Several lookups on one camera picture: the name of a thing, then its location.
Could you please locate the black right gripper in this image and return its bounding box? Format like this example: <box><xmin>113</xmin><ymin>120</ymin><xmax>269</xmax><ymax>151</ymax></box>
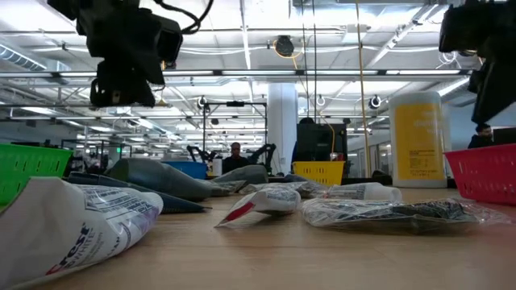
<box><xmin>438</xmin><ymin>0</ymin><xmax>516</xmax><ymax>124</ymax></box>

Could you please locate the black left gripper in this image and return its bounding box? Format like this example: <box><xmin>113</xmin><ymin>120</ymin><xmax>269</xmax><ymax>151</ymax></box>
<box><xmin>76</xmin><ymin>0</ymin><xmax>183</xmax><ymax>108</ymax></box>

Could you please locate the dark blue tube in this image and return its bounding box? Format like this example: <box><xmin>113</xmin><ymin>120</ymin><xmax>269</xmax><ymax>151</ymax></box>
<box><xmin>66</xmin><ymin>172</ymin><xmax>213</xmax><ymax>215</ymax></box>

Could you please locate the white Crest toothpaste tube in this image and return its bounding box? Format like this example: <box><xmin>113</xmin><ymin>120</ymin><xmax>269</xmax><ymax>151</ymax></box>
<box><xmin>0</xmin><ymin>176</ymin><xmax>164</xmax><ymax>289</ymax></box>

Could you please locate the clear bag of black ties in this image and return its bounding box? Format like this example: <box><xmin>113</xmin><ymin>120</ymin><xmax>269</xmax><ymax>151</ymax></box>
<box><xmin>301</xmin><ymin>197</ymin><xmax>516</xmax><ymax>235</ymax></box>
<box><xmin>241</xmin><ymin>180</ymin><xmax>335</xmax><ymax>200</ymax></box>

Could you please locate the small white labelled tube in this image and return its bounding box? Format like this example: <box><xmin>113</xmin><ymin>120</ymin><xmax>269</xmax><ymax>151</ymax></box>
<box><xmin>322</xmin><ymin>181</ymin><xmax>403</xmax><ymax>203</ymax></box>

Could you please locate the small white red toothpaste tube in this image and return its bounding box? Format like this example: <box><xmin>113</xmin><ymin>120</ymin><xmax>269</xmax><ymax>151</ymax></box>
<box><xmin>214</xmin><ymin>186</ymin><xmax>303</xmax><ymax>229</ymax></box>

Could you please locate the black monitor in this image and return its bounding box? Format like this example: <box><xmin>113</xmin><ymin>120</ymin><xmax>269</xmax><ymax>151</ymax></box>
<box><xmin>492</xmin><ymin>127</ymin><xmax>516</xmax><ymax>146</ymax></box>

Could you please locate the person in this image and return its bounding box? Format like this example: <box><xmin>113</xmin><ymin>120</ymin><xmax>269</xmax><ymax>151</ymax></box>
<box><xmin>221</xmin><ymin>141</ymin><xmax>251</xmax><ymax>176</ymax></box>
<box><xmin>467</xmin><ymin>123</ymin><xmax>495</xmax><ymax>150</ymax></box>

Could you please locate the red plastic basket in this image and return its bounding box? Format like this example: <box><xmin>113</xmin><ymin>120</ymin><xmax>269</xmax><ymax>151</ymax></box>
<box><xmin>443</xmin><ymin>143</ymin><xmax>516</xmax><ymax>207</ymax></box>

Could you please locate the white canister with yellow label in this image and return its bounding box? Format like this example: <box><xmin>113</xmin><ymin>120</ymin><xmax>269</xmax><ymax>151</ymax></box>
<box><xmin>388</xmin><ymin>90</ymin><xmax>451</xmax><ymax>189</ymax></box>

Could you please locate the blue plastic basket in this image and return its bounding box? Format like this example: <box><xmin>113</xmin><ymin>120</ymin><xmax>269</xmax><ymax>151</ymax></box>
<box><xmin>160</xmin><ymin>160</ymin><xmax>209</xmax><ymax>180</ymax></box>

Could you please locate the green plastic basket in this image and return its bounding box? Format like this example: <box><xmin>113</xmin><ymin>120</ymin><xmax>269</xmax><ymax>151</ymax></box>
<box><xmin>0</xmin><ymin>143</ymin><xmax>74</xmax><ymax>207</ymax></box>

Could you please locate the white pillar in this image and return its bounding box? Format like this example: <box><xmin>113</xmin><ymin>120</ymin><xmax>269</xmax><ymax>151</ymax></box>
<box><xmin>267</xmin><ymin>83</ymin><xmax>299</xmax><ymax>177</ymax></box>

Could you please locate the black cabinet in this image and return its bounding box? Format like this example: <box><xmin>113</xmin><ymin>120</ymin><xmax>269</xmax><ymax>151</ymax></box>
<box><xmin>296</xmin><ymin>118</ymin><xmax>349</xmax><ymax>163</ymax></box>

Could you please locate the yellow plastic basket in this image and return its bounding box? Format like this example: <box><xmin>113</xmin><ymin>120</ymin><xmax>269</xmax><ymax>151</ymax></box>
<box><xmin>292</xmin><ymin>160</ymin><xmax>347</xmax><ymax>188</ymax></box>

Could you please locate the black frame stand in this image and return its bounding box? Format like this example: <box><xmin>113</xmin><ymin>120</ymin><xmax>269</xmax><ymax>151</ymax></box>
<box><xmin>202</xmin><ymin>101</ymin><xmax>268</xmax><ymax>163</ymax></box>

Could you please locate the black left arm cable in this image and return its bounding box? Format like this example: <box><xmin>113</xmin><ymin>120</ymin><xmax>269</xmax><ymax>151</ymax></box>
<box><xmin>152</xmin><ymin>0</ymin><xmax>215</xmax><ymax>35</ymax></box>

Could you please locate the yellow hanging cable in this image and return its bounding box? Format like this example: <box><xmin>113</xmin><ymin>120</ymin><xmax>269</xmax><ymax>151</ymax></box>
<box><xmin>354</xmin><ymin>0</ymin><xmax>372</xmax><ymax>179</ymax></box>

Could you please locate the black aluminium table frame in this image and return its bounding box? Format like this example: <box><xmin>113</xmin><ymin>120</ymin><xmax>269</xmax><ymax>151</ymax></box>
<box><xmin>68</xmin><ymin>175</ymin><xmax>393</xmax><ymax>187</ymax></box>

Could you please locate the black hanging cable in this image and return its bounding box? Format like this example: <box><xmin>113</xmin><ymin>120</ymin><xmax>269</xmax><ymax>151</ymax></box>
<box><xmin>300</xmin><ymin>0</ymin><xmax>310</xmax><ymax>122</ymax></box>
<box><xmin>312</xmin><ymin>0</ymin><xmax>318</xmax><ymax>124</ymax></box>

